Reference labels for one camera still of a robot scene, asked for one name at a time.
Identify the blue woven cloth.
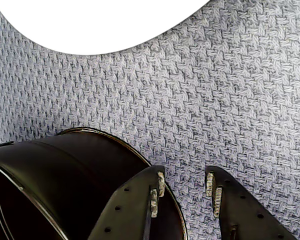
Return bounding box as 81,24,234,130
0,0,300,240

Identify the black metal bucket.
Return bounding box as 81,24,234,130
0,126,188,240

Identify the white round plate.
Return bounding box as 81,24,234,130
0,0,212,56

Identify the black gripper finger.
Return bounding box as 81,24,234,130
87,164,166,240
205,165,299,240

